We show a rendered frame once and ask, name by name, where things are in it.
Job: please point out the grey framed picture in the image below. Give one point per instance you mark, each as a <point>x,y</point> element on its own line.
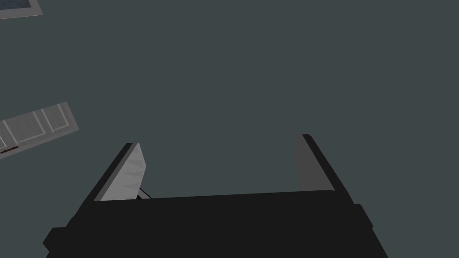
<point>18,8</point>

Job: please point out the grey panelled door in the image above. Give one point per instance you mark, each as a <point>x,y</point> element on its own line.
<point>34,127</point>

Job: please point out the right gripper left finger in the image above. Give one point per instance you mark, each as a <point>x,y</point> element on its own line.
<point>123,175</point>

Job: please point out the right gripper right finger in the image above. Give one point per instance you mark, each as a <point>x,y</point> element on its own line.
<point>312,168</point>

